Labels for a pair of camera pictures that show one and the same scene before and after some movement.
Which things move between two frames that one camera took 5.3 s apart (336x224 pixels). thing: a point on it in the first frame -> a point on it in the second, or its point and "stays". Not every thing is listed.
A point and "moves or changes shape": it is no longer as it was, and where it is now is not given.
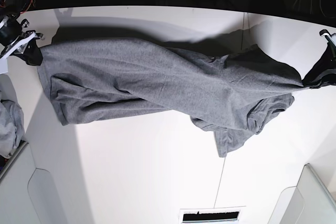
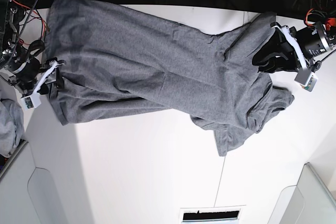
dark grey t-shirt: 229,94 moves or changes shape
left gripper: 13,41 -> 51,74
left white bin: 28,194 stays
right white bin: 308,202 stays
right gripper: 324,72 -> 308,42
